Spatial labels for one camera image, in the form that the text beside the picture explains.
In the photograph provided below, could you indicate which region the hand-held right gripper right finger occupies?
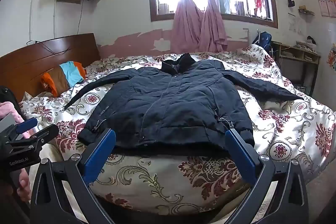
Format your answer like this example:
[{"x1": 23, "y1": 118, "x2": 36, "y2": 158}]
[{"x1": 224, "y1": 129, "x2": 309, "y2": 224}]

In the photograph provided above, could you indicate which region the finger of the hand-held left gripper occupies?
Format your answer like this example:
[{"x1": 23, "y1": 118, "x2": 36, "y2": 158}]
[
  {"x1": 15, "y1": 118, "x2": 39, "y2": 135},
  {"x1": 24, "y1": 124, "x2": 60, "y2": 151}
]

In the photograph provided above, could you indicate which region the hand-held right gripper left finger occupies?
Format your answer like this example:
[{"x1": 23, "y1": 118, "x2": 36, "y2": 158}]
[{"x1": 30, "y1": 128, "x2": 117, "y2": 224}]

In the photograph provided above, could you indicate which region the dark navy padded jacket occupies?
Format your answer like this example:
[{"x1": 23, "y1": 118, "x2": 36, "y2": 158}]
[{"x1": 64, "y1": 53, "x2": 305, "y2": 151}]

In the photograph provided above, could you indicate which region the person's left hand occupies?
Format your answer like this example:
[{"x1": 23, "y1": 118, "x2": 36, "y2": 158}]
[{"x1": 16, "y1": 170, "x2": 32, "y2": 202}]

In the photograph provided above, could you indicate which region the pink fluffy cloth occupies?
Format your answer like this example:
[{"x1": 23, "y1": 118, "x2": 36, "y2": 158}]
[{"x1": 0, "y1": 101, "x2": 37, "y2": 139}]

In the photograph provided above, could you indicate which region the wooden headboard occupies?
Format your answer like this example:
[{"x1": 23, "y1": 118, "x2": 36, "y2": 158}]
[{"x1": 0, "y1": 33, "x2": 101, "y2": 102}]

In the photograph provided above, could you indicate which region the orange blue brown striped pillow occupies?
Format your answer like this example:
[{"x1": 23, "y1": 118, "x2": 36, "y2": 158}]
[{"x1": 41, "y1": 61, "x2": 87, "y2": 97}]

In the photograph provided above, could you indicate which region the floral bed blanket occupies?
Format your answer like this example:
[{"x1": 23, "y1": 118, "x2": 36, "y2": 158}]
[{"x1": 20, "y1": 46, "x2": 336, "y2": 215}]

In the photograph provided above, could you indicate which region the blue backpack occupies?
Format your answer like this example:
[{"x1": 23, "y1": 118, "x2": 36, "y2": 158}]
[{"x1": 252, "y1": 31, "x2": 273, "y2": 51}]

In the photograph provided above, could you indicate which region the wooden desk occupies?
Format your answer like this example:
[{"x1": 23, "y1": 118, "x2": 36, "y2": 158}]
[{"x1": 270, "y1": 40, "x2": 321, "y2": 88}]

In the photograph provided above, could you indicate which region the stack of papers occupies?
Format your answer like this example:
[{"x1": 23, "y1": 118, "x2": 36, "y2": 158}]
[{"x1": 295, "y1": 40, "x2": 318, "y2": 52}]

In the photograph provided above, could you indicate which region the pink curtain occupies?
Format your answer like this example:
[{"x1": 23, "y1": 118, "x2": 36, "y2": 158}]
[
  {"x1": 198, "y1": 0, "x2": 243, "y2": 53},
  {"x1": 167, "y1": 0, "x2": 208, "y2": 54}
]

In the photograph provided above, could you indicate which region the black power cable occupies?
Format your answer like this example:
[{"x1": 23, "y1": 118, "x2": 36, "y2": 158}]
[{"x1": 35, "y1": 0, "x2": 85, "y2": 52}]

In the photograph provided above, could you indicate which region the colourful wall sticker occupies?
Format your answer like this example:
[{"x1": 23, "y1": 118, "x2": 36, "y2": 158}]
[{"x1": 326, "y1": 42, "x2": 336, "y2": 73}]

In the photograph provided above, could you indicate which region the small wall shelf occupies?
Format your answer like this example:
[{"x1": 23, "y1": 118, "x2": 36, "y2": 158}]
[{"x1": 298, "y1": 6, "x2": 315, "y2": 16}]

